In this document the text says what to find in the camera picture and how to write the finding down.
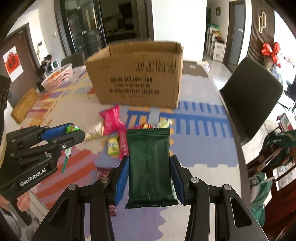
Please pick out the brown cardboard box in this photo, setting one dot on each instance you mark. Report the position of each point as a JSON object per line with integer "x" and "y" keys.
{"x": 143, "y": 73}

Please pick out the white basket of oranges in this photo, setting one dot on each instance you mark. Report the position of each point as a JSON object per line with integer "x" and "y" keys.
{"x": 58, "y": 78}

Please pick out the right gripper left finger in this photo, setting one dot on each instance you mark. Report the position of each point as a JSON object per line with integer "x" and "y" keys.
{"x": 65, "y": 220}

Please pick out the red fu door poster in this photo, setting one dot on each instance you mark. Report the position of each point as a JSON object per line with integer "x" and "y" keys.
{"x": 13, "y": 64}

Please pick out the red gold candy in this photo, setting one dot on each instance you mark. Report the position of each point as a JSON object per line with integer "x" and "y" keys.
{"x": 146, "y": 125}

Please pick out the black chair right side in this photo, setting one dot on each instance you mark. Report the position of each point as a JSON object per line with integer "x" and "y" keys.
{"x": 250, "y": 94}

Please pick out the colourful patterned table mat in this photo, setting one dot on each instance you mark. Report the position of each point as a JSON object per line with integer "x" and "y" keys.
{"x": 203, "y": 138}

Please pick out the dark green snack packet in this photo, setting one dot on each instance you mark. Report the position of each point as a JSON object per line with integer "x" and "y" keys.
{"x": 149, "y": 168}

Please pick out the black chair far left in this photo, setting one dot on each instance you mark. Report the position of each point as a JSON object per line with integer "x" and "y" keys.
{"x": 76, "y": 60}

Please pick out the maroon striped snack bar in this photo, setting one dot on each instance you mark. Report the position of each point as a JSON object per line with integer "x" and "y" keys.
{"x": 104, "y": 172}

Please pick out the black chair behind box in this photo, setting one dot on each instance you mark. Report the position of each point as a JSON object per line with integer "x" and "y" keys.
{"x": 128, "y": 41}

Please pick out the yellow woven box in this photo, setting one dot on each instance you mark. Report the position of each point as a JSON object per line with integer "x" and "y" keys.
{"x": 22, "y": 108}

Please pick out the wooden chair with clothes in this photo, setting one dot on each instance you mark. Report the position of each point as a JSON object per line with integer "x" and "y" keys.
{"x": 273, "y": 208}

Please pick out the pink snack packet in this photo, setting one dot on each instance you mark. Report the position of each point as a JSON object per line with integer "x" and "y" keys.
{"x": 122, "y": 144}
{"x": 111, "y": 120}

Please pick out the white storage shelf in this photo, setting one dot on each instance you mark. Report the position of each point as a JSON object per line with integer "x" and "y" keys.
{"x": 215, "y": 46}

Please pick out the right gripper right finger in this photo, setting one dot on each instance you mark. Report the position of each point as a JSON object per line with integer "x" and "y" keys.
{"x": 233, "y": 219}

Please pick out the red foil balloon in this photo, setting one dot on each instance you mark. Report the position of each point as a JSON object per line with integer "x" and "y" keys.
{"x": 273, "y": 51}

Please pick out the yellow green candy packet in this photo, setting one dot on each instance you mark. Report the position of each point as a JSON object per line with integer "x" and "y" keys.
{"x": 113, "y": 146}

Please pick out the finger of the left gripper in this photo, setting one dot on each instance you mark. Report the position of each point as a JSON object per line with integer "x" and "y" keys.
{"x": 59, "y": 133}
{"x": 55, "y": 148}

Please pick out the green lollipop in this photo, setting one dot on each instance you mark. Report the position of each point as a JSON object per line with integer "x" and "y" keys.
{"x": 68, "y": 151}

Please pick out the pale green candy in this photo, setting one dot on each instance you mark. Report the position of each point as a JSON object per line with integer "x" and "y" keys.
{"x": 165, "y": 123}

